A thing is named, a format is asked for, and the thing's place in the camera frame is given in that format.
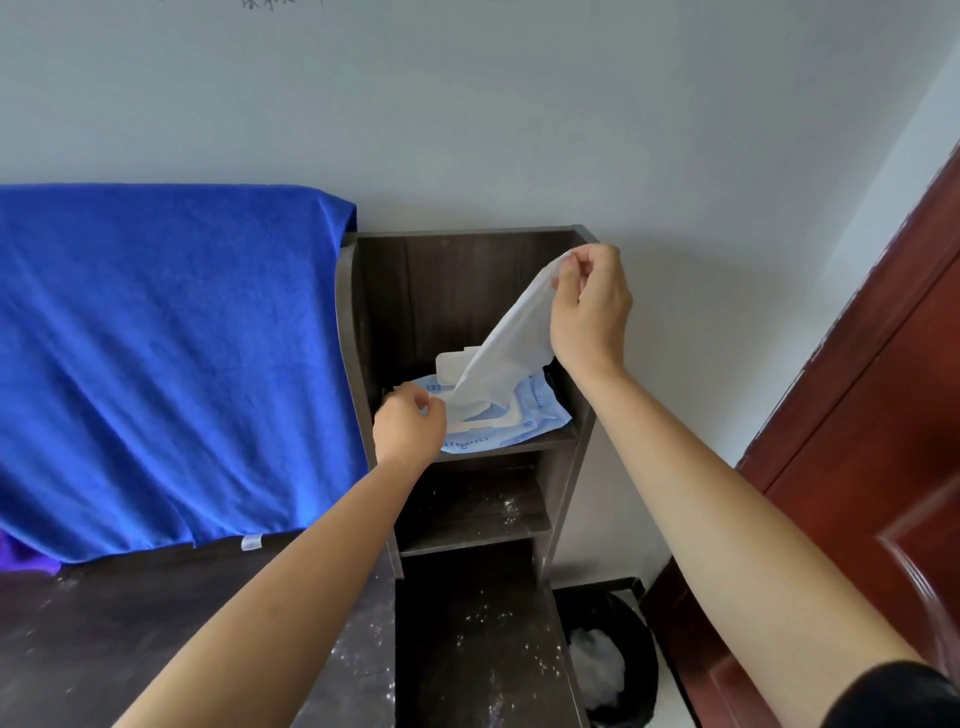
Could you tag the person's right hand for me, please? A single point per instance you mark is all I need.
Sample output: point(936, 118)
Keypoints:
point(592, 322)

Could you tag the person's left hand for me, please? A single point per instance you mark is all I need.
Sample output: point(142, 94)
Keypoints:
point(409, 435)

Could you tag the person's left forearm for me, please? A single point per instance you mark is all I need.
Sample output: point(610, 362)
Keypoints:
point(277, 615)

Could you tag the dark wooden shelf unit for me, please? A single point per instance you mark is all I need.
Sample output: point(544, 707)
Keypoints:
point(420, 292)

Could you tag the blue towel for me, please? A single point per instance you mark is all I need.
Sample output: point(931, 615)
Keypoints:
point(165, 360)

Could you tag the red wooden door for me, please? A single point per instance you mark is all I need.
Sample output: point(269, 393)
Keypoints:
point(862, 487)

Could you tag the person's right forearm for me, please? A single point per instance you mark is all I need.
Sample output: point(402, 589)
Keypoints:
point(735, 555)

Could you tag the black shirt sleeve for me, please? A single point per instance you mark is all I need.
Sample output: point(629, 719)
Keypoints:
point(900, 697)

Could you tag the light blue tissue pack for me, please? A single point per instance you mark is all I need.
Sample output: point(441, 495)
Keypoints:
point(540, 409)

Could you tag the purple towel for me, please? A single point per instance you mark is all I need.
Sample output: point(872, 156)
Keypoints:
point(22, 559)

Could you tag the black trash bin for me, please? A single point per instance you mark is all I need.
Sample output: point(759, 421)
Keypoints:
point(641, 645)

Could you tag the white crumpled trash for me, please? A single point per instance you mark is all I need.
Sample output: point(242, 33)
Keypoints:
point(596, 667)

